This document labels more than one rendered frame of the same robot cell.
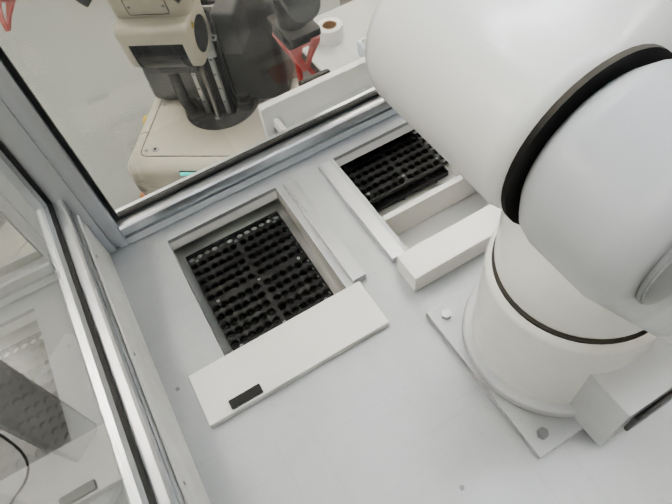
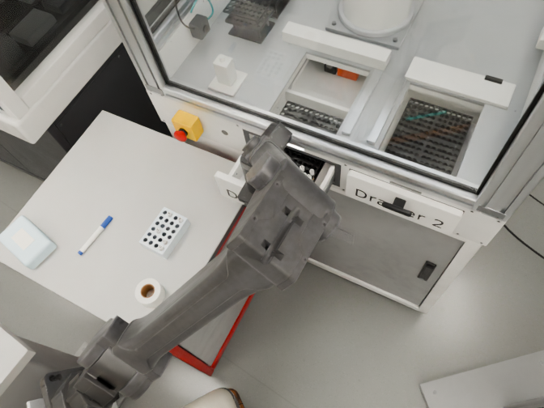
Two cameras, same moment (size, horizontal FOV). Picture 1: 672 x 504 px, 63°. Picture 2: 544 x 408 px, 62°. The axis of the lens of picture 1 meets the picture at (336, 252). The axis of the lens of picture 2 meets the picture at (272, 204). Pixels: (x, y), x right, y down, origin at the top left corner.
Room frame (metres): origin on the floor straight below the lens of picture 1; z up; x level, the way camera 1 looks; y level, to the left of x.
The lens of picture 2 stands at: (1.21, 0.46, 1.93)
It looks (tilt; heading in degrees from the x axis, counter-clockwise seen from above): 62 degrees down; 239
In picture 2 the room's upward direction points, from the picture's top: 12 degrees counter-clockwise
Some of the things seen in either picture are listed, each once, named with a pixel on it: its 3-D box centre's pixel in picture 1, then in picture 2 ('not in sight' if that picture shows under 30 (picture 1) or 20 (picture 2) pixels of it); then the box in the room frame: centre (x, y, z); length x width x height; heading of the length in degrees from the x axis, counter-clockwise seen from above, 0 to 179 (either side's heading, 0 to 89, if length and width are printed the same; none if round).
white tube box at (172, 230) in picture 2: not in sight; (165, 232); (1.18, -0.21, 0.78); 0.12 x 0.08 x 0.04; 19
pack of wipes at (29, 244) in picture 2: not in sight; (27, 241); (1.49, -0.47, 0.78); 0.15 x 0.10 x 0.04; 99
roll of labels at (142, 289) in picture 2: not in sight; (150, 292); (1.31, -0.09, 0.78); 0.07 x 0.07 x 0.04
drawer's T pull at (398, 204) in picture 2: not in sight; (398, 205); (0.71, 0.21, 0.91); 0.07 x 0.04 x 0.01; 111
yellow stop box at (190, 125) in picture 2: not in sight; (187, 126); (0.93, -0.39, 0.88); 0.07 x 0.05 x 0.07; 111
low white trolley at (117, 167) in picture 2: not in sight; (163, 257); (1.23, -0.36, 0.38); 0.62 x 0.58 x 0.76; 111
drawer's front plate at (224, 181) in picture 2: not in sight; (265, 202); (0.93, -0.04, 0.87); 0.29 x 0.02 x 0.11; 111
